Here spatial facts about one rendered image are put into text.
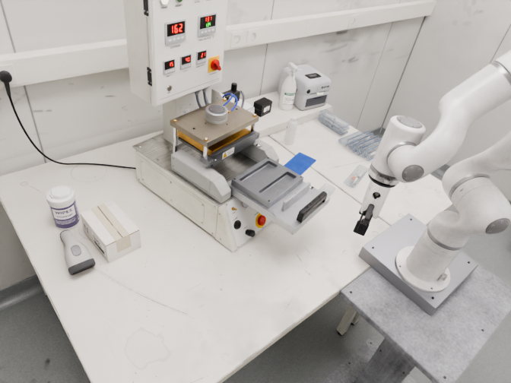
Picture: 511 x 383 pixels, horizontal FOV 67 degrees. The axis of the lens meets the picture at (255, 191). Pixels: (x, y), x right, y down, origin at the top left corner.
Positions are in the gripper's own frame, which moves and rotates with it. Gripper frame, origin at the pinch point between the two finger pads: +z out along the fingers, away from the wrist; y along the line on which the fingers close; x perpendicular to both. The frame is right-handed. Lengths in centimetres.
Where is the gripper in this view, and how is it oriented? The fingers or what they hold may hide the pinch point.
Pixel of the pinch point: (362, 221)
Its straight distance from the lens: 113.2
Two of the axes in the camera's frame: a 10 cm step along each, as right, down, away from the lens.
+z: -1.9, 7.9, 5.9
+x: -9.1, -3.7, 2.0
